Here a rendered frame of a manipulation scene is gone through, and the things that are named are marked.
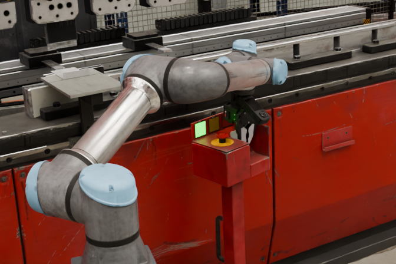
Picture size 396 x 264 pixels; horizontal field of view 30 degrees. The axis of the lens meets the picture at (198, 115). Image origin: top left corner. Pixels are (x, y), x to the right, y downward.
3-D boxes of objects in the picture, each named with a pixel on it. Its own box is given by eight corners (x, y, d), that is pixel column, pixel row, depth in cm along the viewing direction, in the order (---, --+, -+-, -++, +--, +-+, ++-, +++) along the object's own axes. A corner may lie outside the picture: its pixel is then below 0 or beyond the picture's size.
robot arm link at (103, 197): (118, 246, 151) (112, 185, 147) (67, 233, 158) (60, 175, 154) (151, 223, 161) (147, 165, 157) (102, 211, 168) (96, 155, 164)
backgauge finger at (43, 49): (43, 77, 242) (42, 62, 240) (19, 62, 263) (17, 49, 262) (78, 71, 248) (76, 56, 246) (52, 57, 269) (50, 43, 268)
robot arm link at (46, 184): (62, 196, 153) (185, 48, 187) (9, 184, 160) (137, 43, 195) (81, 236, 160) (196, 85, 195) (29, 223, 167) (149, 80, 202)
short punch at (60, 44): (48, 50, 236) (45, 21, 233) (46, 49, 238) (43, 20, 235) (78, 46, 241) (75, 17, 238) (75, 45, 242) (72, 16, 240)
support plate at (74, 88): (70, 98, 215) (69, 95, 214) (40, 80, 236) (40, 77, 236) (126, 88, 223) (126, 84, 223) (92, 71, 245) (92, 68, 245)
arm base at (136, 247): (157, 280, 157) (154, 238, 154) (86, 293, 154) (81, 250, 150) (142, 248, 171) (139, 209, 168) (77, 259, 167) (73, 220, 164)
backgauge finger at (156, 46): (152, 58, 261) (152, 44, 259) (122, 46, 282) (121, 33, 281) (182, 52, 266) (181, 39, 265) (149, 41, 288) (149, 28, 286)
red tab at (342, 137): (324, 151, 286) (324, 134, 284) (321, 150, 288) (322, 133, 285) (354, 143, 293) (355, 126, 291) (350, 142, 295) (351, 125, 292)
